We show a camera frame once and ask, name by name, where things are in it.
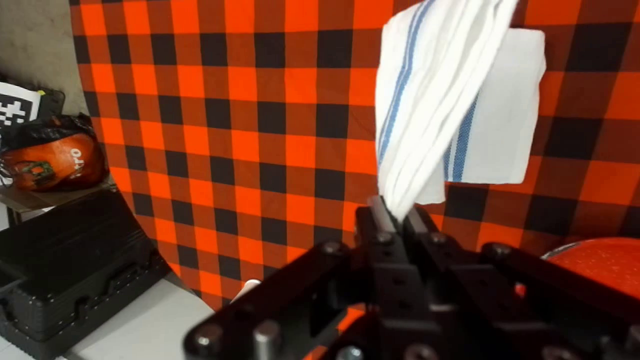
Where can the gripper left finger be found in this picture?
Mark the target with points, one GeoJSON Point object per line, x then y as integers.
{"type": "Point", "coordinates": [350, 280]}

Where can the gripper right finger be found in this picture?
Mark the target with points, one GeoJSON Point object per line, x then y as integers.
{"type": "Point", "coordinates": [480, 285]}

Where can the white and blue striped towel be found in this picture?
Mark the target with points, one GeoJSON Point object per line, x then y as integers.
{"type": "Point", "coordinates": [440, 100]}

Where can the orange round bowl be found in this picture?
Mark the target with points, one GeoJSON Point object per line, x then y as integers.
{"type": "Point", "coordinates": [600, 262]}

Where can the orange and black checkered tablecloth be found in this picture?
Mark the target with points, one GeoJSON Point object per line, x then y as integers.
{"type": "Point", "coordinates": [250, 140]}

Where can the black hard case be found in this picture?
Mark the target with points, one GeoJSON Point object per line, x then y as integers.
{"type": "Point", "coordinates": [65, 280]}

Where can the orange bag in black plastic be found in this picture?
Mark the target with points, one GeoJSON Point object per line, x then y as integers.
{"type": "Point", "coordinates": [52, 157]}

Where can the black and white marker board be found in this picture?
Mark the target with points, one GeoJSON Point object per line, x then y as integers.
{"type": "Point", "coordinates": [20, 107]}

